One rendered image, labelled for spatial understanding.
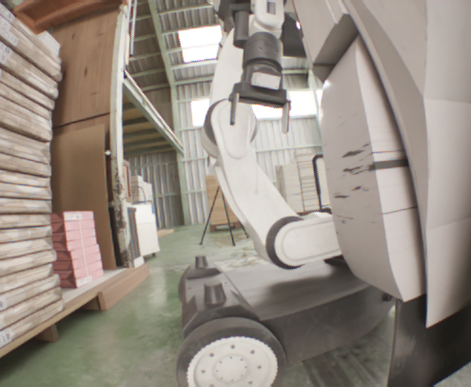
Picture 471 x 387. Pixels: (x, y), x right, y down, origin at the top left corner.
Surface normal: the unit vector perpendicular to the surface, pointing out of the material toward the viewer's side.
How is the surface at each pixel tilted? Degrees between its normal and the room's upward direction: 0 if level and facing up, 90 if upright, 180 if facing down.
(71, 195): 90
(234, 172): 115
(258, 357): 90
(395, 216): 90
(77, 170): 90
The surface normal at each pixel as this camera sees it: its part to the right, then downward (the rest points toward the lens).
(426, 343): 0.02, -0.06
